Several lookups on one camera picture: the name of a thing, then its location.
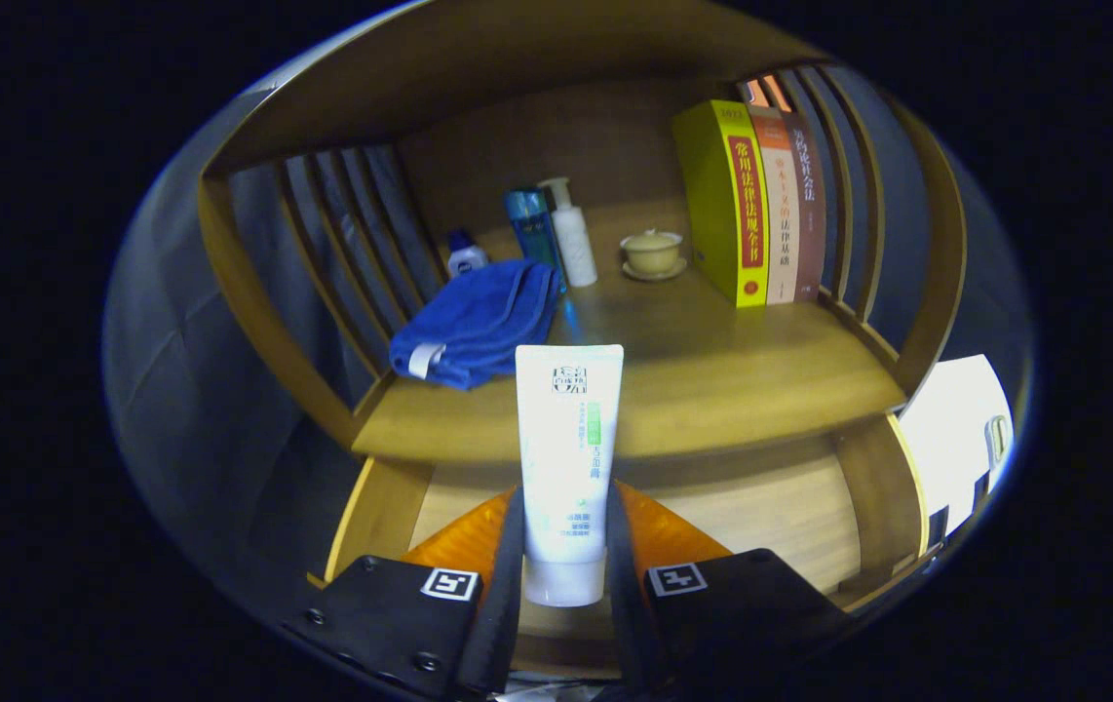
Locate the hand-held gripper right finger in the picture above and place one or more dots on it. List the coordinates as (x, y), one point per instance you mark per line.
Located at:
(623, 624)

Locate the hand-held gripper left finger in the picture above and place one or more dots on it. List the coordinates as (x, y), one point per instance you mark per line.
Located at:
(508, 624)

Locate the wooden drawer with black knob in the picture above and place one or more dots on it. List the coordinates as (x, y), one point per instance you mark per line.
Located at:
(761, 526)

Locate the white cosmetic tube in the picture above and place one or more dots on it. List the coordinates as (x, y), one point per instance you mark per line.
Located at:
(566, 458)

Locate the wooden countertop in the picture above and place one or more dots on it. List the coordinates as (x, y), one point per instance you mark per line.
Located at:
(712, 361)

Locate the wooden cabinet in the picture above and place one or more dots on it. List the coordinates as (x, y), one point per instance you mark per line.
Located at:
(518, 58)

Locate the folded blue towel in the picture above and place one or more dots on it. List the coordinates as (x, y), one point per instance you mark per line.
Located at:
(479, 322)

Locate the small white bottle blue cap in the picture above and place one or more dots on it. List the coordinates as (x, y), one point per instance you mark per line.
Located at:
(467, 258)

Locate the beige lidded tea cup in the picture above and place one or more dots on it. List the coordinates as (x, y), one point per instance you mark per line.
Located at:
(652, 255)

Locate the white pump bottle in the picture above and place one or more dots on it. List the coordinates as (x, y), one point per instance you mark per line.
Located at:
(576, 249)

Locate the teal blue bottle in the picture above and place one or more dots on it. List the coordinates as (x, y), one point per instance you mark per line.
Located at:
(529, 229)

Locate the thick yellow book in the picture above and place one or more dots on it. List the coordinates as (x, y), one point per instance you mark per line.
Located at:
(712, 195)

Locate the orange and white book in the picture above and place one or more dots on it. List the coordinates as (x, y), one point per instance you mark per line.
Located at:
(781, 214)

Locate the brown book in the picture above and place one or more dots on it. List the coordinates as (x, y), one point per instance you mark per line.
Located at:
(810, 214)

